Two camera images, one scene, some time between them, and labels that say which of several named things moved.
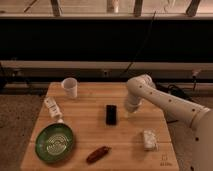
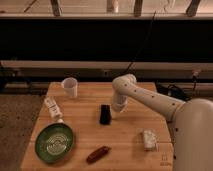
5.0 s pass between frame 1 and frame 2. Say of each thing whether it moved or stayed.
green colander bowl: stayed
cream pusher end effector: moved
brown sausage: stayed
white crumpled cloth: stayed
